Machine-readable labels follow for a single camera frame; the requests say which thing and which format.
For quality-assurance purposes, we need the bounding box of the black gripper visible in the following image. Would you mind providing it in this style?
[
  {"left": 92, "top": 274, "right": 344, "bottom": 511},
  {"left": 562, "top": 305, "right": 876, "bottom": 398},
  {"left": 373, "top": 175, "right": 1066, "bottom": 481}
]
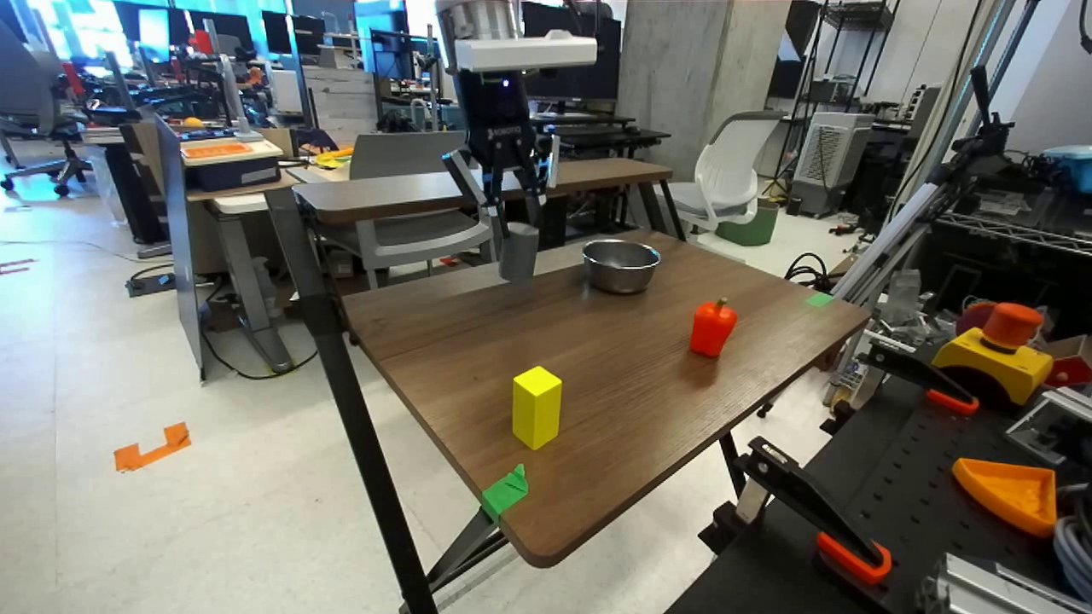
[{"left": 439, "top": 72, "right": 556, "bottom": 235}]

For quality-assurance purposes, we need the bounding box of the grey cylinder block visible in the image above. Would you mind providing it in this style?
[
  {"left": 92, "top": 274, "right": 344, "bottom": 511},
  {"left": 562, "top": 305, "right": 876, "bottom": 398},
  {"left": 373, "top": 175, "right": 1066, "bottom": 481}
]
[{"left": 501, "top": 221, "right": 540, "bottom": 284}]

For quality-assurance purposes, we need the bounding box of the orange toy pepper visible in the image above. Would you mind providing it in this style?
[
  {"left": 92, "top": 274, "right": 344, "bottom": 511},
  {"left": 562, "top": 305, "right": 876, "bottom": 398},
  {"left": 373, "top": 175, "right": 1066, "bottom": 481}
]
[{"left": 688, "top": 301, "right": 737, "bottom": 359}]

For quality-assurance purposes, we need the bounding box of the black clamp orange handle near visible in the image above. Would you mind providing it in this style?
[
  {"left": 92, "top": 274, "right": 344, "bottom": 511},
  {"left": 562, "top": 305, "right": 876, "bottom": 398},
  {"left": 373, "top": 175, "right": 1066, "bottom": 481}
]
[{"left": 737, "top": 437, "right": 895, "bottom": 590}]

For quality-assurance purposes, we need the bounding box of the black clamp orange handle far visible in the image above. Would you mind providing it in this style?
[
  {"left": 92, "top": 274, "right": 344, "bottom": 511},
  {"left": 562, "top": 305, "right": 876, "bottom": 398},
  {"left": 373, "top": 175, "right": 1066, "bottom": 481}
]
[{"left": 863, "top": 343, "right": 978, "bottom": 417}]

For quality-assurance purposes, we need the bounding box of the black computer monitor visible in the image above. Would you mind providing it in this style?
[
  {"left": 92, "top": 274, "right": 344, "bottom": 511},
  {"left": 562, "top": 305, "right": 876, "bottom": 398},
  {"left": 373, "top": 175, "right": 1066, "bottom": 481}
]
[{"left": 523, "top": 0, "right": 621, "bottom": 99}]

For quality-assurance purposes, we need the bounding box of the orange triangular plastic piece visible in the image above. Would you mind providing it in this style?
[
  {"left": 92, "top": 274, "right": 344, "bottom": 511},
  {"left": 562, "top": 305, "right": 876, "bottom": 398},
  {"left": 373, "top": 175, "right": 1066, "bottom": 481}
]
[{"left": 952, "top": 456, "right": 1056, "bottom": 539}]

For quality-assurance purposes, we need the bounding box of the green corner tape near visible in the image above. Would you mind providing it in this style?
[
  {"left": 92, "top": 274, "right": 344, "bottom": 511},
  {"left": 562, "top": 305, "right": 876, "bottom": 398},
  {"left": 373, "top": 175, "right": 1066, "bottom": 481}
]
[{"left": 482, "top": 465, "right": 530, "bottom": 517}]

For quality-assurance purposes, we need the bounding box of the black office chair left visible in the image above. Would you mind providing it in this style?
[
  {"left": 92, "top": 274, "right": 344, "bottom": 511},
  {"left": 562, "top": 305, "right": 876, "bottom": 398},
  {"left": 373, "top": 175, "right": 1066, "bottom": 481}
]
[{"left": 0, "top": 24, "right": 88, "bottom": 198}]

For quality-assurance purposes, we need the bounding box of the wooden table with black legs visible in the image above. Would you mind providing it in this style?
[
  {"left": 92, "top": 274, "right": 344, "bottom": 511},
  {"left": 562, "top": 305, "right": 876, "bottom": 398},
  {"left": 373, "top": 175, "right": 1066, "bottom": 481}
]
[{"left": 264, "top": 183, "right": 873, "bottom": 614}]

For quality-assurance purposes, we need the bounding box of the white plastic chair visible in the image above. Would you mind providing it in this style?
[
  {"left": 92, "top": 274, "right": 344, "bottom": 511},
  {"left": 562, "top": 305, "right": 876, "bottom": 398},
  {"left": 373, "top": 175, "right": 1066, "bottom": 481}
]
[{"left": 669, "top": 113, "right": 780, "bottom": 235}]

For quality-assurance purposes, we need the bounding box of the black box orange top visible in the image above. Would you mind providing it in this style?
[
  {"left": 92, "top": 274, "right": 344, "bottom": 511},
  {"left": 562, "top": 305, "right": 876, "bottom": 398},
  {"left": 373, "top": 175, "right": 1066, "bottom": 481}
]
[{"left": 182, "top": 140, "right": 282, "bottom": 192}]

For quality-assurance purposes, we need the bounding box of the green corner tape far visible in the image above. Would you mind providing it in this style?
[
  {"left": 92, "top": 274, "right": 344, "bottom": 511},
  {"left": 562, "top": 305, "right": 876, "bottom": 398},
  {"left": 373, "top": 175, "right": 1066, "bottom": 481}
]
[{"left": 805, "top": 289, "right": 831, "bottom": 310}]

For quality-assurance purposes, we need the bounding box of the silver metal pot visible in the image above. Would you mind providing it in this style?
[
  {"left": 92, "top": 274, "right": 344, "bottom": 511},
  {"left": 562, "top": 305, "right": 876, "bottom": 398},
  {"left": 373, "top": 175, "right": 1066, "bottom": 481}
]
[{"left": 582, "top": 238, "right": 662, "bottom": 298}]

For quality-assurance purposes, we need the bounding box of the yellow rectangular block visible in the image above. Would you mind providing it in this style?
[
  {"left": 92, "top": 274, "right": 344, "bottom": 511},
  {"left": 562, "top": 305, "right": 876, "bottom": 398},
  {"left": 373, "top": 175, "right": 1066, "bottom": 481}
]
[{"left": 512, "top": 364, "right": 562, "bottom": 451}]

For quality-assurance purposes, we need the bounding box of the green corner tape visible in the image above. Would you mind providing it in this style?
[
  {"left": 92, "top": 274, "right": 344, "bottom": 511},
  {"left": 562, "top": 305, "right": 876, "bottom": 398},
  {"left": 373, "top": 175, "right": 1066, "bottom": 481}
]
[
  {"left": 805, "top": 289, "right": 831, "bottom": 310},
  {"left": 482, "top": 465, "right": 530, "bottom": 517}
]

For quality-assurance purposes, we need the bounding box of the orange floor marker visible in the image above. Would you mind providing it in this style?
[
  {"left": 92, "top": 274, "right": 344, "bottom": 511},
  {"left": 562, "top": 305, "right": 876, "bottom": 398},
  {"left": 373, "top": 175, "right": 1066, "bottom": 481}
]
[{"left": 112, "top": 424, "right": 192, "bottom": 472}]

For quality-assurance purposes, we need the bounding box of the black clamp orange handle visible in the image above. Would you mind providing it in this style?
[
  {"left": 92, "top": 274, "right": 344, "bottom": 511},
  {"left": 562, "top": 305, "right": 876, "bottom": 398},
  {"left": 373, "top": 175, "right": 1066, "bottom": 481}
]
[
  {"left": 863, "top": 343, "right": 978, "bottom": 417},
  {"left": 737, "top": 437, "right": 895, "bottom": 590}
]

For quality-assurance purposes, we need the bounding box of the grey office chair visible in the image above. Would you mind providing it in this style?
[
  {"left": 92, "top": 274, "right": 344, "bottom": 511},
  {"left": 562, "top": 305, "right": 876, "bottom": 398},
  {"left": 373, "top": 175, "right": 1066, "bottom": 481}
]
[{"left": 322, "top": 129, "right": 496, "bottom": 284}]

